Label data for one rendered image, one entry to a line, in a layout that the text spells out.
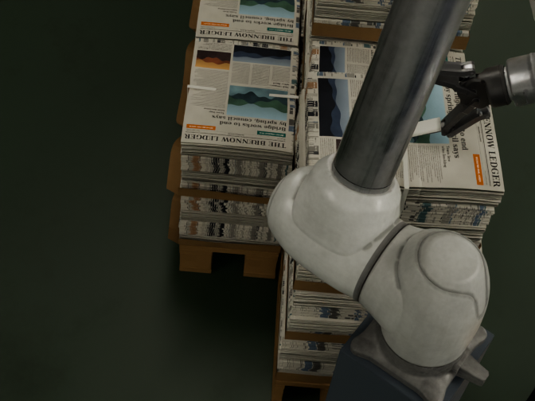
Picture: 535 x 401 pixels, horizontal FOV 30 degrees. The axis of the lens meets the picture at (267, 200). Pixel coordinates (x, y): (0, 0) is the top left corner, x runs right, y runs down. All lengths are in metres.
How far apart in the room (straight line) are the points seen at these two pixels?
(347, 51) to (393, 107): 0.96
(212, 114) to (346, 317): 0.62
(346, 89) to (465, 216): 0.35
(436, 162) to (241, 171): 0.76
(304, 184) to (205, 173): 1.00
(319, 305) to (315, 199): 0.76
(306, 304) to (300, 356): 0.27
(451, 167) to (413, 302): 0.45
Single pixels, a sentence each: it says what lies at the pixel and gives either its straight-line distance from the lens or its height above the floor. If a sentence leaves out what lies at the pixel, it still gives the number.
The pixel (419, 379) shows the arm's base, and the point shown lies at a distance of 1.72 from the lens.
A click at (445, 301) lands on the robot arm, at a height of 1.24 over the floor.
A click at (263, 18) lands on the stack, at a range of 2.81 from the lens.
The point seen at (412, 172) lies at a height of 1.06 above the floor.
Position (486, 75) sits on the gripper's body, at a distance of 1.86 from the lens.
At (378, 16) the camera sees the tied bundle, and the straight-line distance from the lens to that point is 2.40.
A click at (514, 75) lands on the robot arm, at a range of 1.84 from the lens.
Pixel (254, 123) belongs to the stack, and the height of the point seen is 0.60.
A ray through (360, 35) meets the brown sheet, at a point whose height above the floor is 0.85.
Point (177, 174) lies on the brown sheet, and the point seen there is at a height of 0.39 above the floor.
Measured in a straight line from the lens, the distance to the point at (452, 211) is 1.96.
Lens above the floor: 2.53
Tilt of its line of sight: 54 degrees down
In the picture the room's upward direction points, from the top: 7 degrees clockwise
